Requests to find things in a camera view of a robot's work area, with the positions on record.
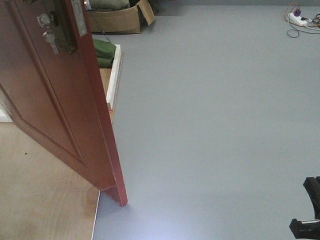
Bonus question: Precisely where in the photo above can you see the upper green sandbag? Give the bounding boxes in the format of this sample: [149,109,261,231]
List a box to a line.
[93,39,117,59]

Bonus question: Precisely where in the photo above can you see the tangled cables on floor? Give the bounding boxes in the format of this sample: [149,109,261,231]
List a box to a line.
[283,2,320,39]

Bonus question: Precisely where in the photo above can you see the brown wooden door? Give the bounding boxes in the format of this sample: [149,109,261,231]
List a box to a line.
[0,0,128,206]

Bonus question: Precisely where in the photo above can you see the lower green sandbag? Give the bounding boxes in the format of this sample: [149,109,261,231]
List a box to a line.
[97,57,114,69]

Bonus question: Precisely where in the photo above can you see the white wooden door frame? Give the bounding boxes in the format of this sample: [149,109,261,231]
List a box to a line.
[0,88,14,123]

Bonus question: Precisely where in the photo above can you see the large olive green bag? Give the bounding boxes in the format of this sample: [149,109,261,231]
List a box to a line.
[84,0,130,12]

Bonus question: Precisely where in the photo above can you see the thin black hanging cable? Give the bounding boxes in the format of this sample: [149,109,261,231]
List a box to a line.
[86,7,113,43]

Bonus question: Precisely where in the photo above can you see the brass lock plate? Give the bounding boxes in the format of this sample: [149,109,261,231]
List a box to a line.
[43,0,77,54]

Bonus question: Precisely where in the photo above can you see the white wooden edge rail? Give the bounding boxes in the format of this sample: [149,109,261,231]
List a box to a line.
[106,44,123,111]

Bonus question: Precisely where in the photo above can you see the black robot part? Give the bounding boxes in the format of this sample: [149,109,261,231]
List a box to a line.
[289,175,320,240]

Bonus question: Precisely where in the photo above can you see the white power strip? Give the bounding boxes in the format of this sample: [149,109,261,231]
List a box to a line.
[288,12,308,27]

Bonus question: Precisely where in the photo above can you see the green sandbag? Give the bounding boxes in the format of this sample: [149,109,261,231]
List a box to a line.
[97,57,114,69]
[93,39,117,59]

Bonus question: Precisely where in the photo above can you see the plywood floor platform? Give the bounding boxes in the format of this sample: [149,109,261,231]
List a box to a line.
[0,52,125,240]

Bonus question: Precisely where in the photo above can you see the open cardboard box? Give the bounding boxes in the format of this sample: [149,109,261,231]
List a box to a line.
[87,0,156,34]

